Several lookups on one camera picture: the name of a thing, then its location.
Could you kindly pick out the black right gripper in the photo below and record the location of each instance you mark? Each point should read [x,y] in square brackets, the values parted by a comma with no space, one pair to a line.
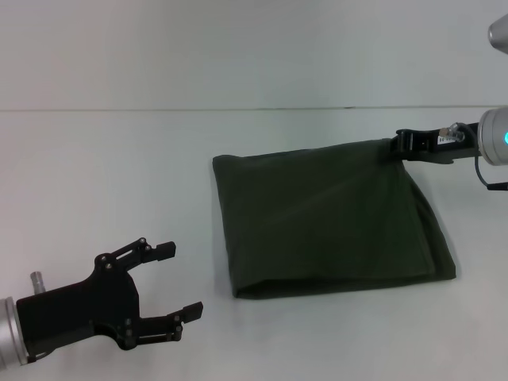
[444,145]

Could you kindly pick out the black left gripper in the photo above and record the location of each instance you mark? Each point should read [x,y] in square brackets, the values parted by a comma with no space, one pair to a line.
[83,305]

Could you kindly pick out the dark green t-shirt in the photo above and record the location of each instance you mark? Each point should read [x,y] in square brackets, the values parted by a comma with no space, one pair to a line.
[325,222]

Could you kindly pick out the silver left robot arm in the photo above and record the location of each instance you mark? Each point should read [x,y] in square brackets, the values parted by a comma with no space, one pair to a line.
[12,329]

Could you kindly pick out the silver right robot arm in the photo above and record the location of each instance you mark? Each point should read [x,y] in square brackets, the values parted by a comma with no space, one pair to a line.
[494,139]

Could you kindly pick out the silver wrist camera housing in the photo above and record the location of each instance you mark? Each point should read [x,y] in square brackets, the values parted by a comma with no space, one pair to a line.
[499,33]

